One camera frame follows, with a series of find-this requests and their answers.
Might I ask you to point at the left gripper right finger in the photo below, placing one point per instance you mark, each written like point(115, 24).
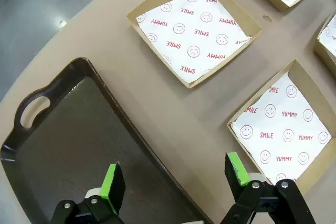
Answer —
point(232, 174)

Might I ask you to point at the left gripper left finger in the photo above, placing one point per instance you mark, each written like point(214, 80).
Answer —
point(115, 190)

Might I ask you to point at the brown plastic serving tray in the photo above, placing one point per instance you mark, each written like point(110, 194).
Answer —
point(78, 129)

